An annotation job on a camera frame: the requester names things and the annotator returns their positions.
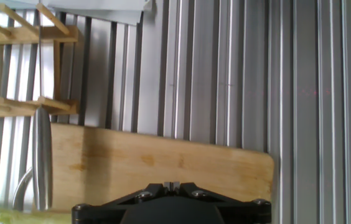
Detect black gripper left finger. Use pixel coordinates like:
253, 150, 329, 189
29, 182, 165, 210
72, 182, 172, 224

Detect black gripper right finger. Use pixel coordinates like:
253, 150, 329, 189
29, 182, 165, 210
171, 182, 272, 224

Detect steel cleaver knife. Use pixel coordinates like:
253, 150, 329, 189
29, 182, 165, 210
31, 7, 54, 212

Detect wooden cutting board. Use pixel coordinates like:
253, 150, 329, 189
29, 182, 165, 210
32, 122, 276, 216

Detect long scallion with green top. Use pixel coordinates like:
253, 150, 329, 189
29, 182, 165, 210
0, 202, 74, 224

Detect wooden knife rack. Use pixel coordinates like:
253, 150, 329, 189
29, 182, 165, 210
0, 2, 80, 119

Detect white paper sheets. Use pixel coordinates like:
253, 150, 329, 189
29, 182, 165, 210
37, 0, 154, 26

